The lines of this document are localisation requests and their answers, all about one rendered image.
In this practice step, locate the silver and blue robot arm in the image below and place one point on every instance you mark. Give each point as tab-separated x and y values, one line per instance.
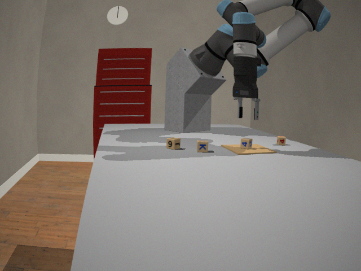
310	15

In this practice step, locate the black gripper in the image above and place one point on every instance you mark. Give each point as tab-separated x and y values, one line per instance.
245	75

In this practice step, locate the tan wooden letter block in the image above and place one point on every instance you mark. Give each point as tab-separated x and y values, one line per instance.
281	140
202	146
246	143
173	143

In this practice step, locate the tan flat mat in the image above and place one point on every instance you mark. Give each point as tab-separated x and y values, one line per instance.
256	149

